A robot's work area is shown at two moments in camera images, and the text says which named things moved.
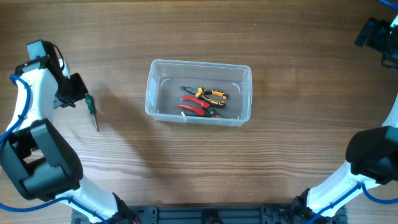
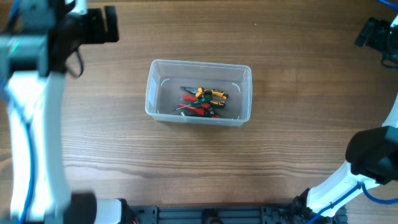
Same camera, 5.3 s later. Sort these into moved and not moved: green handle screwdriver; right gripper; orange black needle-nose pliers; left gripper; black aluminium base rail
Moved: green handle screwdriver; left gripper
Not moved: orange black needle-nose pliers; right gripper; black aluminium base rail
